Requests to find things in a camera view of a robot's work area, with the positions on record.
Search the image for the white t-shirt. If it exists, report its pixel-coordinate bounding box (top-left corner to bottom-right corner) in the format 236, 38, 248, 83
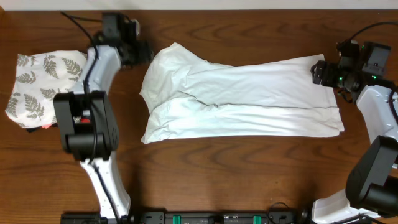
141, 43, 345, 144

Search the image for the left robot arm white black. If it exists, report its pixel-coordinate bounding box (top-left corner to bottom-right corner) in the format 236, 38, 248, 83
53, 40, 154, 223

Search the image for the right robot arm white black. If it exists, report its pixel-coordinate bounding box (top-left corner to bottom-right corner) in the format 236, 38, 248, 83
308, 60, 397, 223

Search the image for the fern print folded cloth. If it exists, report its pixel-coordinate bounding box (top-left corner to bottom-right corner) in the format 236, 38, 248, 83
6, 50, 88, 129

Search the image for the black folded garment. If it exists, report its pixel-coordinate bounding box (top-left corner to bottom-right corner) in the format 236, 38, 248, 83
25, 123, 58, 133

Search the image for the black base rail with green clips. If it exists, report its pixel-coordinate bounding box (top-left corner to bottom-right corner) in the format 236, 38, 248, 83
60, 202, 307, 224

